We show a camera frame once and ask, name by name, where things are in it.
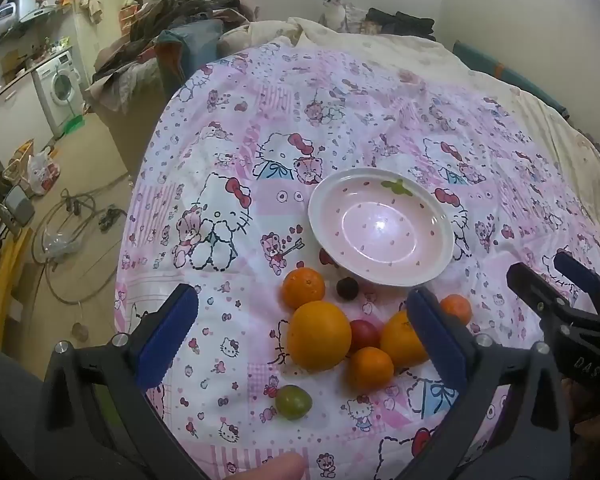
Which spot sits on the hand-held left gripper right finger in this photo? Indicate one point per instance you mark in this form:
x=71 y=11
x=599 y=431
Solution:
x=437 y=337

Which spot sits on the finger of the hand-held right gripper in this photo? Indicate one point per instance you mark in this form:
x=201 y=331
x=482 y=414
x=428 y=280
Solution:
x=582 y=277
x=530 y=287

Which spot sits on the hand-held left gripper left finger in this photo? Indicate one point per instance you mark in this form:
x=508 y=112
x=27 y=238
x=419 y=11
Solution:
x=167 y=342

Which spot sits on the small mandarin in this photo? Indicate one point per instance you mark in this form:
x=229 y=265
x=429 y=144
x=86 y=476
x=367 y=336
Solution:
x=371 y=369
x=303 y=287
x=457 y=307

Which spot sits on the large orange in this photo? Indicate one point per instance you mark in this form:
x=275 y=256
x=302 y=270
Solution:
x=319 y=335
x=400 y=340

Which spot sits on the pink heart-print plate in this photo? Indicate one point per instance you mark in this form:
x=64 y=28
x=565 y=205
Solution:
x=382 y=232

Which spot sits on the red plum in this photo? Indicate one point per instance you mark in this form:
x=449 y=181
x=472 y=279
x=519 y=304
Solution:
x=366 y=334

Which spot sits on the green plum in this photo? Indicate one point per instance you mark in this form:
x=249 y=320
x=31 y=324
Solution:
x=293 y=401

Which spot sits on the cream duvet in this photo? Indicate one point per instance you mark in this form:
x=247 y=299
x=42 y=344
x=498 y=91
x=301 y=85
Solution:
x=555 y=125

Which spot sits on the teal mat with orange band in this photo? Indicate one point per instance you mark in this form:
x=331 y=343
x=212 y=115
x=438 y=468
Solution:
x=515 y=77

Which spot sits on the white red plastic bag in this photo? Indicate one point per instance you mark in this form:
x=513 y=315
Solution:
x=42 y=170

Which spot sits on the green dustpan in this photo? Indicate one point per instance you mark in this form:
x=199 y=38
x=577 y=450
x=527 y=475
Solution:
x=75 y=122

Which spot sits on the pink cartoon printed blanket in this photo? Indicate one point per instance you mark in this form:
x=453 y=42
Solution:
x=280 y=110

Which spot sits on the white kitchen cabinet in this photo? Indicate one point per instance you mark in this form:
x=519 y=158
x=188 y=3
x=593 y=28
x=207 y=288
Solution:
x=12 y=112

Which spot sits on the white washing machine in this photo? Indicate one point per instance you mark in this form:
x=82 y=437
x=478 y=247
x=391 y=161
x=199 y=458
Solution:
x=57 y=85

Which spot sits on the black folded clothes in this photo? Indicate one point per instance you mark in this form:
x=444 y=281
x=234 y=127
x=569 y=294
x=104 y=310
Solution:
x=400 y=22

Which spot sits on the pile of dark clothes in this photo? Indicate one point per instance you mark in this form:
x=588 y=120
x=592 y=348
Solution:
x=165 y=20

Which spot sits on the grey cat plush toy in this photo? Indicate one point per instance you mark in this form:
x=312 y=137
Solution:
x=334 y=12

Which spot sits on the white range hood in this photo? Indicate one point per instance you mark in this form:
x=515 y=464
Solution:
x=27 y=2

